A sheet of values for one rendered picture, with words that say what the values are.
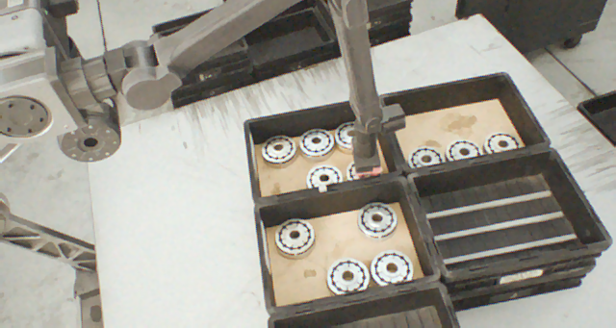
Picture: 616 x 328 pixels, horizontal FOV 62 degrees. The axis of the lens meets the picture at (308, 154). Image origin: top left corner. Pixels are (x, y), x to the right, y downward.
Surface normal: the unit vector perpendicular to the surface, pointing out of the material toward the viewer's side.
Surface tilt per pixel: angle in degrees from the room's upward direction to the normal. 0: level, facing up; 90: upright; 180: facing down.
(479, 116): 0
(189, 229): 0
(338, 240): 0
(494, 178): 90
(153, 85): 95
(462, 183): 90
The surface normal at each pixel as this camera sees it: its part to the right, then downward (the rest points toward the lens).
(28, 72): -0.09, -0.63
